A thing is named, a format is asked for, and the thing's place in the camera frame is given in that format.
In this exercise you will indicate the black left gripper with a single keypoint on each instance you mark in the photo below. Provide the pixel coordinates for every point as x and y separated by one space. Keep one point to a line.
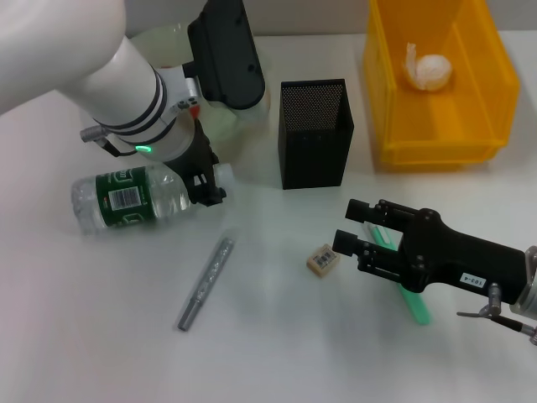
201 155

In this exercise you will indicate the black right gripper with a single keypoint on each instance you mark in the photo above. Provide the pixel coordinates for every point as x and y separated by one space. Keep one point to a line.
453 256

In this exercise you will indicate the beige eraser with barcode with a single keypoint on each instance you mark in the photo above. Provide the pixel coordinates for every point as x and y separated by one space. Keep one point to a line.
322 260

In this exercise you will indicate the clear green-label water bottle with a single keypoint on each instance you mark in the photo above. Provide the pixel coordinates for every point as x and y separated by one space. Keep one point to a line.
126 197

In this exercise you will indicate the mint green pen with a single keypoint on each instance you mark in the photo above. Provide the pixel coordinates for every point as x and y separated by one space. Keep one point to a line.
417 308

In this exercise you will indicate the white paper ball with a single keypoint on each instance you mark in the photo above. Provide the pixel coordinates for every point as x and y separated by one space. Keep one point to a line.
432 71

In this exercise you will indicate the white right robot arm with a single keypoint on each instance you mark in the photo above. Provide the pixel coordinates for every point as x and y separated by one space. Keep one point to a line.
530 294

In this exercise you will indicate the pale green glass fruit plate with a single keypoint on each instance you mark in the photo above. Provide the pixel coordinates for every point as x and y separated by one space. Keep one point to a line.
235 134

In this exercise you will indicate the grey metallic pen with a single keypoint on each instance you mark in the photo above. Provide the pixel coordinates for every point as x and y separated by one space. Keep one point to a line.
210 268

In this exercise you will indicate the black mesh pen holder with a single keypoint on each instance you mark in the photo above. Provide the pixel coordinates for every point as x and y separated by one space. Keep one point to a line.
314 155

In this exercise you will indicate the yellow plastic bin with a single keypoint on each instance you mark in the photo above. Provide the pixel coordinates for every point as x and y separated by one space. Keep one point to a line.
440 126

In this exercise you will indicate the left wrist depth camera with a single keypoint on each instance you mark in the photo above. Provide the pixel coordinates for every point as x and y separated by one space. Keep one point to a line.
226 50

